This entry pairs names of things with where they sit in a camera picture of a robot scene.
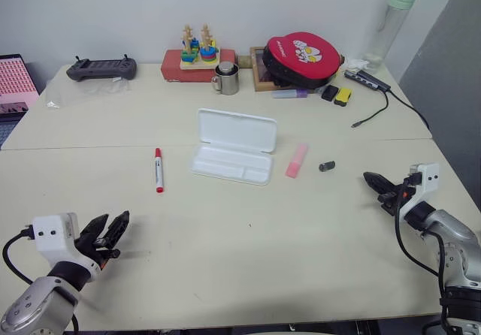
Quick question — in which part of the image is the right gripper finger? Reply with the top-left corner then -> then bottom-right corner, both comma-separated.
362,171 -> 395,192
365,180 -> 392,201

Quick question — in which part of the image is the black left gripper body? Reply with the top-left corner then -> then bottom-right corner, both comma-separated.
74,238 -> 122,272

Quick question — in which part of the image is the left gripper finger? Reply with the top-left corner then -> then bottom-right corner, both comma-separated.
79,214 -> 110,246
104,210 -> 131,249

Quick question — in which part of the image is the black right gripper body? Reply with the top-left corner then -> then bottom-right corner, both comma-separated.
377,176 -> 417,216

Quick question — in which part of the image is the red whiteboard marker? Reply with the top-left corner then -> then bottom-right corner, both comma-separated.
153,147 -> 166,194

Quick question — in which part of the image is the white plastic case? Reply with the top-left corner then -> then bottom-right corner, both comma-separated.
189,107 -> 278,188

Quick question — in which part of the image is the small yellow black box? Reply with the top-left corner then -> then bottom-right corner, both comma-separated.
333,86 -> 354,107

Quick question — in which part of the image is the grey USB hub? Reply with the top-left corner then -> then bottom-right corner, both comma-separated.
343,69 -> 392,92

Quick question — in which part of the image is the crumpled white tissue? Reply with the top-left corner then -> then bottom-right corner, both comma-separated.
342,56 -> 371,74

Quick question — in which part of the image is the purple highlighter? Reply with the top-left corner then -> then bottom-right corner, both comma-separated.
271,89 -> 309,100

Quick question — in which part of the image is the clear plastic bag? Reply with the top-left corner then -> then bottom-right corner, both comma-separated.
44,77 -> 132,109

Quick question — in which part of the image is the red boxing pad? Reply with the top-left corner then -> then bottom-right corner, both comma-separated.
264,31 -> 345,88

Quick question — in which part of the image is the clear bottle with green lid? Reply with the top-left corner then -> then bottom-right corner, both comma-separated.
362,0 -> 420,75

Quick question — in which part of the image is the dark grey handheld controller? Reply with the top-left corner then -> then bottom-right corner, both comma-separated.
66,54 -> 138,83

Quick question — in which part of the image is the red cardboard box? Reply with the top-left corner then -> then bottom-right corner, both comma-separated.
160,48 -> 237,83

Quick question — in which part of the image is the laptop with pink screen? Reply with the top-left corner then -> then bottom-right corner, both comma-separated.
0,53 -> 41,151

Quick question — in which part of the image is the stainless steel mug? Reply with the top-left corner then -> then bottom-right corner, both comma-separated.
210,61 -> 241,96

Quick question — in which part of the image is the wooden colourful stacking toy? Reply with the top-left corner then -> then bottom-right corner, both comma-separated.
179,23 -> 222,71

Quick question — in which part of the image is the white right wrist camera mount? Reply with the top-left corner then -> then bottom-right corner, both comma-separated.
398,163 -> 440,225

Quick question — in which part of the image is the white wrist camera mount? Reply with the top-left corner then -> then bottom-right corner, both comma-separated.
32,212 -> 102,272
398,163 -> 440,225

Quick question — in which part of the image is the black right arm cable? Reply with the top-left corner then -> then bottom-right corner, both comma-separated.
393,183 -> 452,335

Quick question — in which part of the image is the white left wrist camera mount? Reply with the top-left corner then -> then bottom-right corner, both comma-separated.
32,212 -> 102,272

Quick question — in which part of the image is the black cable with USB plug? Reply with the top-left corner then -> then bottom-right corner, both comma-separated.
351,89 -> 390,130

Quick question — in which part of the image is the wooden picture frame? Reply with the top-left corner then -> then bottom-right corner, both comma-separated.
250,45 -> 319,92

